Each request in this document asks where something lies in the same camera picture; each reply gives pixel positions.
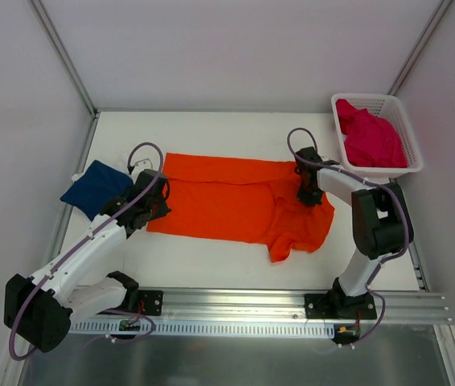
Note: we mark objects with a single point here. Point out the magenta t shirt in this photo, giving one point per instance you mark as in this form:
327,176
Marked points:
370,141

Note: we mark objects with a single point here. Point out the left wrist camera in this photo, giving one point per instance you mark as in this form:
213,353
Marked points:
145,163

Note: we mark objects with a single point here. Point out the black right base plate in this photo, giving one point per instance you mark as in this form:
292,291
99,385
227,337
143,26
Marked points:
332,306

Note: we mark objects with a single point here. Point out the white slotted cable duct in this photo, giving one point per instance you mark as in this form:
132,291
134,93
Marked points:
294,329

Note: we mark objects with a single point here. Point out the folded white t shirt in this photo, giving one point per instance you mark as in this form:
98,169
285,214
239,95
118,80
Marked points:
117,161

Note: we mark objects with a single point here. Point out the folded navy blue t shirt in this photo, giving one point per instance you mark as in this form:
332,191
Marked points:
95,187

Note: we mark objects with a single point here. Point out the white plastic basket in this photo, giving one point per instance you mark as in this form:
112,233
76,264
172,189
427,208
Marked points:
391,109

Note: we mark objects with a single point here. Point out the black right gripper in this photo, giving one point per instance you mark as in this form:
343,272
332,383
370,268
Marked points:
309,195

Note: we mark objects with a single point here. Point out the aluminium front rail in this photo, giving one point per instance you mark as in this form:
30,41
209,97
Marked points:
231,301

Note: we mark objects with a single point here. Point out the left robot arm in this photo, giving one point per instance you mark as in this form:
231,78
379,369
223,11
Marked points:
62,277

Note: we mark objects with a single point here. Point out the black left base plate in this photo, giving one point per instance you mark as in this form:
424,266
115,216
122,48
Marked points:
148,302

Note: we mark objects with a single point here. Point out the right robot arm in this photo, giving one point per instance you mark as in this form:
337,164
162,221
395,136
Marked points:
381,230

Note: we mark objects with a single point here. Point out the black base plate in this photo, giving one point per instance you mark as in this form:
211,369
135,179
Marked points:
332,306
148,302

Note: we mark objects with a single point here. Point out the orange t shirt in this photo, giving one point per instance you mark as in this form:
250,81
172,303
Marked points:
242,200

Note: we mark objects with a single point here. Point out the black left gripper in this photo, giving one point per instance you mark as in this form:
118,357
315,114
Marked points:
157,205

